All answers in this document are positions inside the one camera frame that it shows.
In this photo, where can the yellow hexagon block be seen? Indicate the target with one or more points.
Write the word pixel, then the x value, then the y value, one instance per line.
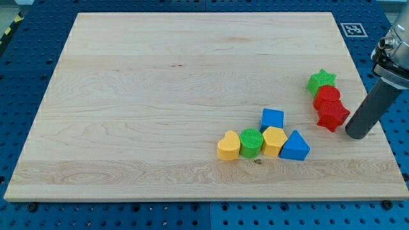
pixel 274 140

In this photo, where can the green star block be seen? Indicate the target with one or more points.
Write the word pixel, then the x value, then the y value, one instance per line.
pixel 317 80

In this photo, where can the light wooden board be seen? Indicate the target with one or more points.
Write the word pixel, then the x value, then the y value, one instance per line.
pixel 138 101

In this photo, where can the yellow heart block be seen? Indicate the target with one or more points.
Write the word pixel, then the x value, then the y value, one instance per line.
pixel 228 147

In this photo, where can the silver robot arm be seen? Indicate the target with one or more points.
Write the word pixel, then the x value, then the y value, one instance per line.
pixel 391 53

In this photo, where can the dark grey cylindrical pointer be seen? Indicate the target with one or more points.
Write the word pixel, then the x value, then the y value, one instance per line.
pixel 375 104

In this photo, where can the blue triangle block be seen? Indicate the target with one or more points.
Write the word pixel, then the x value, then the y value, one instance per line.
pixel 295 148

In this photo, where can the green cylinder block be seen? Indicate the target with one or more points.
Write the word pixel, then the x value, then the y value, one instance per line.
pixel 251 142

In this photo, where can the red cylinder block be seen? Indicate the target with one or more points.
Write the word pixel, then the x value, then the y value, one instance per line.
pixel 326 93

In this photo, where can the blue cube block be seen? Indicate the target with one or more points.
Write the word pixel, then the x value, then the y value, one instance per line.
pixel 271 118

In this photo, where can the white fiducial marker tag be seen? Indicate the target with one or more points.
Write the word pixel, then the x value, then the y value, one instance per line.
pixel 353 30

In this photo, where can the red star block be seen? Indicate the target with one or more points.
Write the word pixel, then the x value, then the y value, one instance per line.
pixel 332 115

